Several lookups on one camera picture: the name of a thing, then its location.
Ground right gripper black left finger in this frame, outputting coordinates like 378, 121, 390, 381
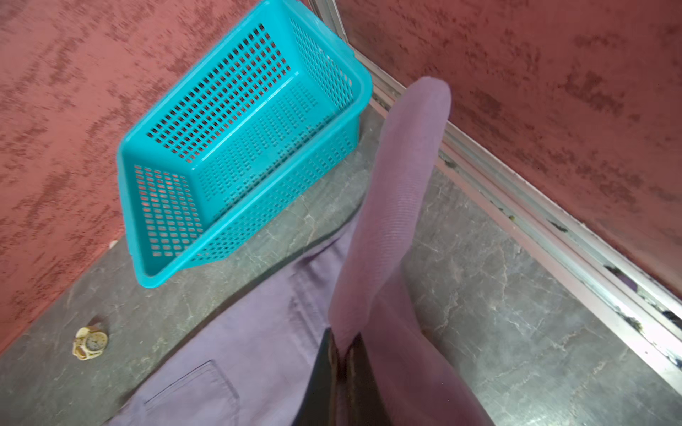
292, 328, 339, 426

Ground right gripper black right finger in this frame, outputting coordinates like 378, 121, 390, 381
346, 335, 392, 426

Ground purple trousers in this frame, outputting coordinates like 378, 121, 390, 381
111, 77, 491, 425

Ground teal plastic basket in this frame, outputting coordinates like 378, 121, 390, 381
117, 1, 373, 289

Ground beige rubber band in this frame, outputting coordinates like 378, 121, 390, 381
72, 326, 108, 360

